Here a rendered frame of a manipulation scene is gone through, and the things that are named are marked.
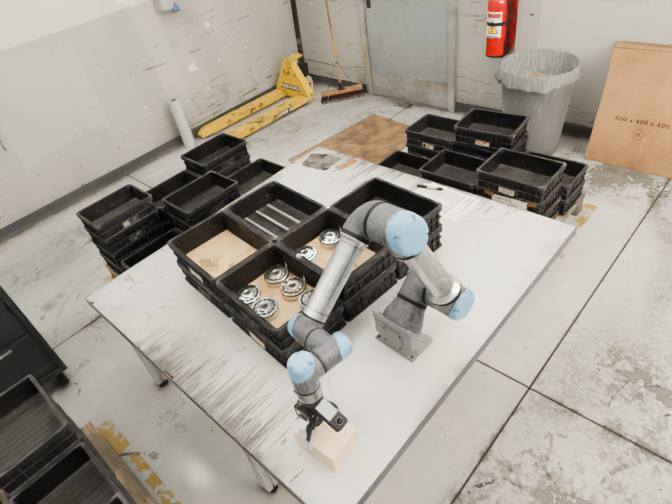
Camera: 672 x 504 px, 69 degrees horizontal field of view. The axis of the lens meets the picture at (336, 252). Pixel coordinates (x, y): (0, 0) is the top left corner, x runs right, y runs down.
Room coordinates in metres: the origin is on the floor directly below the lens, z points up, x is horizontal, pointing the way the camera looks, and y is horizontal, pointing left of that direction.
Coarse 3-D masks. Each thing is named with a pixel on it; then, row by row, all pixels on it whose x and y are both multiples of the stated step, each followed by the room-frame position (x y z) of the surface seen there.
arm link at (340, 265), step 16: (368, 208) 1.14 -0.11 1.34; (352, 224) 1.14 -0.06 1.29; (352, 240) 1.11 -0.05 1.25; (368, 240) 1.12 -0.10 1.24; (336, 256) 1.10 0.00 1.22; (352, 256) 1.09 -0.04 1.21; (336, 272) 1.07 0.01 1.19; (320, 288) 1.05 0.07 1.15; (336, 288) 1.04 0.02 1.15; (320, 304) 1.02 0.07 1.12; (304, 320) 1.00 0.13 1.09; (320, 320) 0.99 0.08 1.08; (304, 336) 0.95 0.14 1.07
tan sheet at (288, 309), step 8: (256, 280) 1.51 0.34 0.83; (264, 280) 1.50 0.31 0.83; (264, 288) 1.45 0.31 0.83; (272, 288) 1.44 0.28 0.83; (312, 288) 1.40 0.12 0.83; (264, 296) 1.41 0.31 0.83; (272, 296) 1.40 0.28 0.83; (280, 296) 1.39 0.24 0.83; (280, 304) 1.34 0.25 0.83; (288, 304) 1.34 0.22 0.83; (296, 304) 1.33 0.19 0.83; (280, 312) 1.30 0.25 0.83; (288, 312) 1.29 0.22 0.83; (296, 312) 1.29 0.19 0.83; (272, 320) 1.27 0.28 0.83; (280, 320) 1.26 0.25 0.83
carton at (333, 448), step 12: (324, 432) 0.82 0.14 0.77; (336, 432) 0.81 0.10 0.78; (348, 432) 0.80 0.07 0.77; (300, 444) 0.83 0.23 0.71; (324, 444) 0.78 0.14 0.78; (336, 444) 0.77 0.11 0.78; (348, 444) 0.77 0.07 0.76; (324, 456) 0.75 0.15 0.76; (336, 456) 0.74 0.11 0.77; (348, 456) 0.76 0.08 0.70; (336, 468) 0.73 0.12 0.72
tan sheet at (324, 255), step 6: (318, 240) 1.69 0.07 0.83; (312, 246) 1.66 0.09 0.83; (318, 246) 1.65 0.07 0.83; (318, 252) 1.61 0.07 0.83; (324, 252) 1.60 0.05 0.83; (330, 252) 1.59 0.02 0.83; (366, 252) 1.55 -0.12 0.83; (372, 252) 1.54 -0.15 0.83; (318, 258) 1.57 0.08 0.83; (324, 258) 1.56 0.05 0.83; (360, 258) 1.52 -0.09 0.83; (366, 258) 1.51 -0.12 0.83; (318, 264) 1.53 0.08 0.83; (324, 264) 1.53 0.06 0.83; (360, 264) 1.48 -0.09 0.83
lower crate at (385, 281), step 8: (384, 272) 1.42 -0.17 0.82; (392, 272) 1.46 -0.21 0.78; (376, 280) 1.39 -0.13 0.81; (384, 280) 1.43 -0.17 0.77; (392, 280) 1.46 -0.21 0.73; (368, 288) 1.36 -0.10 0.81; (376, 288) 1.40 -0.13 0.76; (384, 288) 1.43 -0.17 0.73; (360, 296) 1.34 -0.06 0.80; (368, 296) 1.37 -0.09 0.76; (376, 296) 1.40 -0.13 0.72; (344, 304) 1.30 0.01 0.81; (352, 304) 1.32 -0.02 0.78; (360, 304) 1.35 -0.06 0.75; (368, 304) 1.37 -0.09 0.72; (344, 312) 1.31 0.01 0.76; (352, 312) 1.32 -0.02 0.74; (360, 312) 1.33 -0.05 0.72
